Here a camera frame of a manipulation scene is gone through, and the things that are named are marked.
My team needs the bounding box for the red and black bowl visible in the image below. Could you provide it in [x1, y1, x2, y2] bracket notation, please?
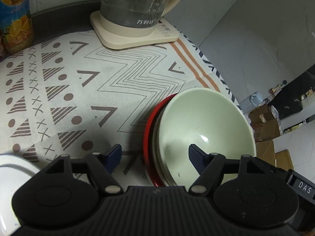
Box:
[142, 93, 177, 187]

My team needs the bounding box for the pale green bowl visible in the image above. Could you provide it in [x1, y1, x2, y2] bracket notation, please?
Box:
[152, 110, 177, 186]
[158, 87, 257, 188]

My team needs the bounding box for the white gold-rimmed plate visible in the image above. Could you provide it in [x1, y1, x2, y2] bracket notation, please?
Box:
[0, 154, 40, 235]

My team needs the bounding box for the cardboard box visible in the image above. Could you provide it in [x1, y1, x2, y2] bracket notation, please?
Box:
[249, 104, 294, 171]

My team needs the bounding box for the light blue thermos bottle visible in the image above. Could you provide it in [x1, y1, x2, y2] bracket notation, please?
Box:
[240, 92, 263, 113]

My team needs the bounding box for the patterned fringed tablecloth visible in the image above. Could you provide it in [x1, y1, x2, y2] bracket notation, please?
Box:
[1, 30, 235, 186]

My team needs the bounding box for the cream kettle base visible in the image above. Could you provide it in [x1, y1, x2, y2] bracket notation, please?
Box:
[90, 11, 179, 50]

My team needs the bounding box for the glass electric kettle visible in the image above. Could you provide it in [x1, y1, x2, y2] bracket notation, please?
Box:
[100, 0, 180, 28]

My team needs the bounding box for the orange juice bottle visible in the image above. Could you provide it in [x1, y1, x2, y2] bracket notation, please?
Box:
[1, 0, 34, 54]

